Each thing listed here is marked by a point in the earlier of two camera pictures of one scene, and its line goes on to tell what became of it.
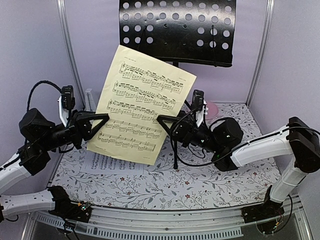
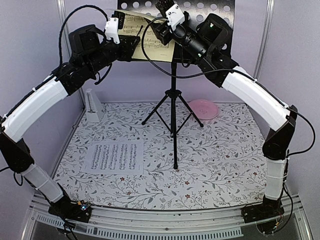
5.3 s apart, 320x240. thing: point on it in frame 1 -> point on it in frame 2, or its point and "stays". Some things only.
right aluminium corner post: (257, 72) stays
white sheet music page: (95, 163) stays
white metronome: (89, 105) stays
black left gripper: (80, 126) -> (128, 50)
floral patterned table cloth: (195, 185) stays
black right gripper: (183, 130) -> (158, 28)
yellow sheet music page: (138, 89) -> (150, 46)
